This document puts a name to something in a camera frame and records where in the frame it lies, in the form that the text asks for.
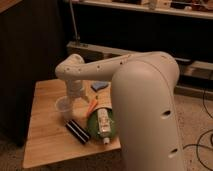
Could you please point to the metal shelf rack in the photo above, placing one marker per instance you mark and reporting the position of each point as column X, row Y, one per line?
column 121, row 28

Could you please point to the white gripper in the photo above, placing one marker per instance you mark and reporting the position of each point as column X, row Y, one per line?
column 75, row 89

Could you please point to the translucent plastic cup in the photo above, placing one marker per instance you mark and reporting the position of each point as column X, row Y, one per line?
column 64, row 107

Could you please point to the wooden table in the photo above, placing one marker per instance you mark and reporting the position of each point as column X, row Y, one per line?
column 48, row 139

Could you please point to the blue sponge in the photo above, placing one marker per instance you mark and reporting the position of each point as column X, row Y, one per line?
column 96, row 86

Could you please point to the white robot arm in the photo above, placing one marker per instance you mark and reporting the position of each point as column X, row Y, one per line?
column 142, row 98

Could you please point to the white squeeze bottle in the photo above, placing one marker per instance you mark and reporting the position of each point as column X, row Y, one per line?
column 104, row 125

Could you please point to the orange carrot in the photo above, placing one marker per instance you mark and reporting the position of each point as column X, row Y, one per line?
column 92, row 106

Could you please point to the green plate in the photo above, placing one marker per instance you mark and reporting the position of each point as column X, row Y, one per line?
column 92, row 124

